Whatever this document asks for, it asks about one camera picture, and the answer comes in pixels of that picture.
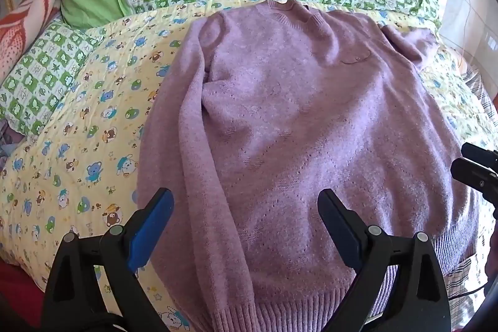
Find red cloth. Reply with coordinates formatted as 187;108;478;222
0;257;52;319

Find red floral blanket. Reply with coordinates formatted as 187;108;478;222
0;0;65;78

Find grey plaid cloth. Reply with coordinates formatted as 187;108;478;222
441;64;498;329

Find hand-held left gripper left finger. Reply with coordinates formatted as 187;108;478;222
41;187;174;332

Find green checkered pillow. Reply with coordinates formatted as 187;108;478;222
0;20;106;136

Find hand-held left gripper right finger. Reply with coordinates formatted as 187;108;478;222
317;189;452;332

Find yellow cartoon animal quilt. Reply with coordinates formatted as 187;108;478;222
0;0;491;332

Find pink knitted sweater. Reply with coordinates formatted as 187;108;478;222
137;0;480;332

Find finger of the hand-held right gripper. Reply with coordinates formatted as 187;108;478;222
450;158;498;201
461;141;498;166

